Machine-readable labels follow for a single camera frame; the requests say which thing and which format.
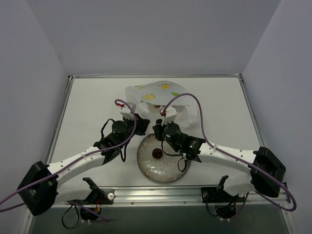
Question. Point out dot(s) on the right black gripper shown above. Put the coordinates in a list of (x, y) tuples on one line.
[(158, 129)]

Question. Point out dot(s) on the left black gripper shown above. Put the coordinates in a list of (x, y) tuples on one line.
[(142, 125)]

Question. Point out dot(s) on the dark red fake plum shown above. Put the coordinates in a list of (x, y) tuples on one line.
[(157, 153)]

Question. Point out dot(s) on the white lemon-print plastic bag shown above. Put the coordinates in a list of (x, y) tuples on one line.
[(153, 95)]

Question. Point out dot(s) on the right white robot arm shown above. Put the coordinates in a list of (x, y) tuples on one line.
[(262, 171)]

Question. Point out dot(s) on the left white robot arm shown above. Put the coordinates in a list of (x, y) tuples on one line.
[(42, 185)]

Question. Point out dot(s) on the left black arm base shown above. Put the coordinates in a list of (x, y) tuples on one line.
[(90, 204)]

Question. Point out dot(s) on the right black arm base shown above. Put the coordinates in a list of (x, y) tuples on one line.
[(220, 204)]

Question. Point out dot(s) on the speckled round plate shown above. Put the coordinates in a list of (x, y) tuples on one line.
[(168, 169)]

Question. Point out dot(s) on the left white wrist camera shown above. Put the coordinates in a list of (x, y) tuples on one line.
[(126, 112)]

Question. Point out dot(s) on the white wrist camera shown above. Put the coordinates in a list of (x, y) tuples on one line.
[(126, 112), (168, 115)]

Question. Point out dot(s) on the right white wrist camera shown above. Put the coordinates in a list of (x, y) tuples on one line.
[(168, 115)]

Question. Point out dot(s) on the aluminium front rail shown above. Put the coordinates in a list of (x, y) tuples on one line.
[(166, 194)]

